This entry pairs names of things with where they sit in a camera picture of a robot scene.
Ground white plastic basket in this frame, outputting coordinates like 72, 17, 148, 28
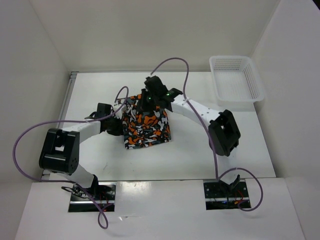
209, 55, 265, 104

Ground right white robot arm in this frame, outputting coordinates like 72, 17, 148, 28
137, 76, 241, 197

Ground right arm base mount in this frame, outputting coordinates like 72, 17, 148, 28
203, 180, 252, 211

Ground orange camouflage shorts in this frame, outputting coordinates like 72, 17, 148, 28
114, 94, 172, 150

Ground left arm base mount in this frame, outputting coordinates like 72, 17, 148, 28
68, 181, 117, 213

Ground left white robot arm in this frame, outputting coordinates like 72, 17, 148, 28
39, 103, 126, 200

